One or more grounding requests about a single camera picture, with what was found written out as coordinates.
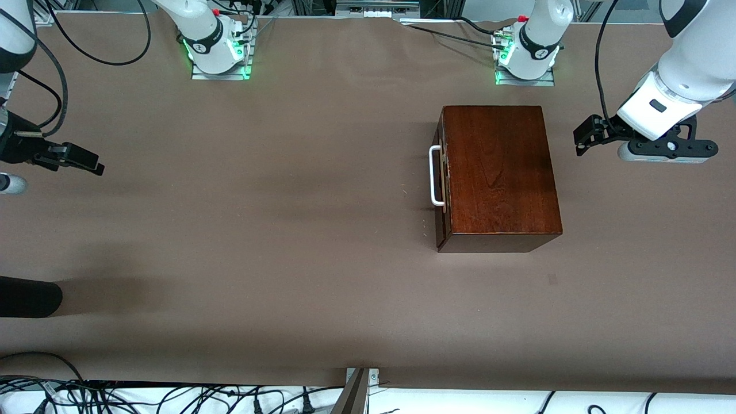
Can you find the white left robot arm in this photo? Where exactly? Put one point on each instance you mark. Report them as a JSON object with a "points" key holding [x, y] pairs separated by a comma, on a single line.
{"points": [[696, 57]]}

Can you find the grey power strip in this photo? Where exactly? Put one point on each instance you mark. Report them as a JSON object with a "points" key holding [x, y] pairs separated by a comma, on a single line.
{"points": [[376, 7]]}

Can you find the aluminium table edge rail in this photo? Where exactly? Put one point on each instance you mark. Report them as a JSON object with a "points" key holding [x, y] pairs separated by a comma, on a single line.
{"points": [[45, 19]]}

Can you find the metal table clamp bracket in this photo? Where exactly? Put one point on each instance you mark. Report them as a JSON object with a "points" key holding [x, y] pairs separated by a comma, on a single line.
{"points": [[359, 382]]}

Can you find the dark brown wooden cabinet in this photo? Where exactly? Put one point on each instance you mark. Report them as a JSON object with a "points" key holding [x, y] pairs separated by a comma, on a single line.
{"points": [[500, 172]]}

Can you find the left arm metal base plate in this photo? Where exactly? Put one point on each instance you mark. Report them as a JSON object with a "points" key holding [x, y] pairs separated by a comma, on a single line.
{"points": [[526, 83]]}

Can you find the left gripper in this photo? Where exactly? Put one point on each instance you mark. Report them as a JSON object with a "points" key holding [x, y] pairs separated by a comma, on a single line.
{"points": [[610, 129]]}

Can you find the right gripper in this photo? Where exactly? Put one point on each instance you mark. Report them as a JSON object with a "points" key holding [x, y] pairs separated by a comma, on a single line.
{"points": [[16, 147]]}

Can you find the black cylindrical object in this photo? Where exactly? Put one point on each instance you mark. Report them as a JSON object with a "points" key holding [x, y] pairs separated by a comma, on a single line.
{"points": [[29, 296]]}

